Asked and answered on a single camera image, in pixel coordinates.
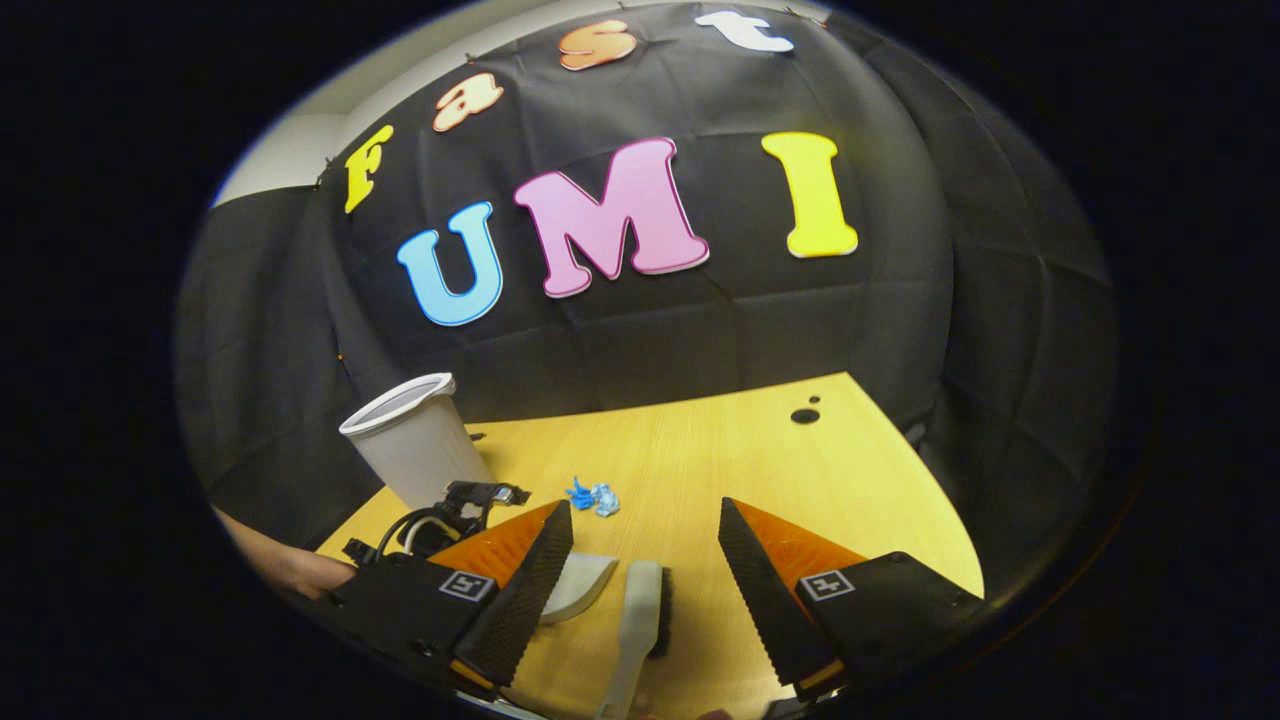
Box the small white broom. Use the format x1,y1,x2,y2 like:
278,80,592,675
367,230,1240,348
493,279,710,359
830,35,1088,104
598,560,674,720

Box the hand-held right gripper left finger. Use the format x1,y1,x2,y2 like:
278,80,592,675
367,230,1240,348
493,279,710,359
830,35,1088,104
330,500,576,697

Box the white dustpan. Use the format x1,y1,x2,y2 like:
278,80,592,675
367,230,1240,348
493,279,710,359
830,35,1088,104
540,553,620,626

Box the white ribbed garbage bin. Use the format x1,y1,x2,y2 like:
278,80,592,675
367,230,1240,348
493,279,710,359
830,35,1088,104
338,373,497,512

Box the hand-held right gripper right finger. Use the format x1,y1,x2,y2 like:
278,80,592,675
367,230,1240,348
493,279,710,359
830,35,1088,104
718,497,986,701

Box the wooden desktop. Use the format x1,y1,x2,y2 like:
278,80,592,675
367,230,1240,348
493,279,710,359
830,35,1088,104
315,372,986,720

